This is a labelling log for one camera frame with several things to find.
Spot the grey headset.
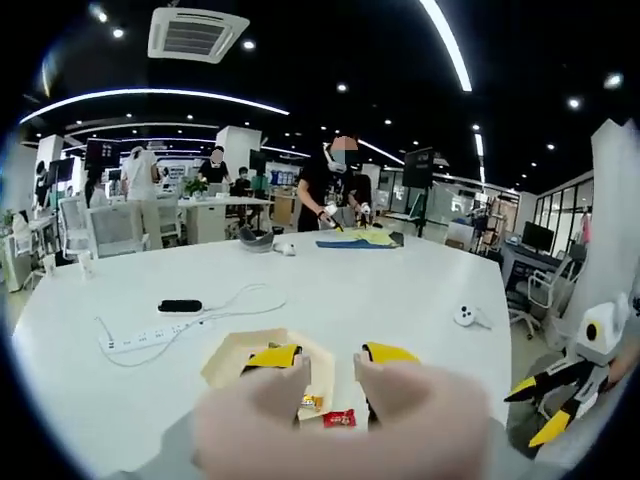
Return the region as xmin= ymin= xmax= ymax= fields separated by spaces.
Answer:
xmin=237 ymin=226 xmax=276 ymax=255

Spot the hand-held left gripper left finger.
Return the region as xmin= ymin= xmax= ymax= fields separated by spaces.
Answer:
xmin=112 ymin=343 xmax=305 ymax=480

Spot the ceiling light strip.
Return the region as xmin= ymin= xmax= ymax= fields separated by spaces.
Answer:
xmin=418 ymin=0 xmax=474 ymax=93
xmin=18 ymin=87 xmax=291 ymax=123

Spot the yellow cloth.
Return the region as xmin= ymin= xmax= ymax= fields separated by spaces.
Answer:
xmin=344 ymin=229 xmax=397 ymax=250

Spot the black screen on tripod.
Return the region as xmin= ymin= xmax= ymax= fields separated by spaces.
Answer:
xmin=402 ymin=145 xmax=436 ymax=239

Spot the white office desk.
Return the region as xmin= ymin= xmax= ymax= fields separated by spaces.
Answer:
xmin=177 ymin=195 xmax=275 ymax=246

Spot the ceiling air conditioner vent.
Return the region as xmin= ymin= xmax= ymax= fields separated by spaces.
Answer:
xmin=147 ymin=6 xmax=251 ymax=65

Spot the white power strip with cable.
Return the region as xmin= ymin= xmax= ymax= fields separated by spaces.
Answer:
xmin=93 ymin=315 xmax=174 ymax=370

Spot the person's white shirt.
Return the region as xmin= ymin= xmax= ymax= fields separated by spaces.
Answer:
xmin=589 ymin=117 xmax=640 ymax=361

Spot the white charging cable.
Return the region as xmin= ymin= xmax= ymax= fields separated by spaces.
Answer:
xmin=199 ymin=283 xmax=289 ymax=326

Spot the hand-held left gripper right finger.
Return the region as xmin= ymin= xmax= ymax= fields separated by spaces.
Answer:
xmin=362 ymin=342 xmax=567 ymax=480

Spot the black display with white marks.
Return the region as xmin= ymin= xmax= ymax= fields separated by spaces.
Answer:
xmin=84 ymin=138 xmax=123 ymax=172

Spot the small red snack packet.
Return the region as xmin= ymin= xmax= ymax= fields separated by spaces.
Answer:
xmin=322 ymin=408 xmax=357 ymax=430

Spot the black computer monitor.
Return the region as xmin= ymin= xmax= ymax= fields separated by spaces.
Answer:
xmin=521 ymin=221 xmax=556 ymax=252

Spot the hexagonal cream container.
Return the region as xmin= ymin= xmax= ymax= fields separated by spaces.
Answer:
xmin=199 ymin=327 xmax=337 ymax=436

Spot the white office chair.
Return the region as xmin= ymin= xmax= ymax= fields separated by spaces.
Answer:
xmin=86 ymin=203 xmax=151 ymax=260
xmin=505 ymin=257 xmax=577 ymax=344
xmin=58 ymin=196 xmax=91 ymax=262

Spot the person's right hand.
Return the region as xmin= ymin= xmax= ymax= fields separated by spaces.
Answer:
xmin=607 ymin=339 xmax=640 ymax=387

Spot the black power bank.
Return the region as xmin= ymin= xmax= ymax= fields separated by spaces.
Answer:
xmin=157 ymin=298 xmax=204 ymax=316

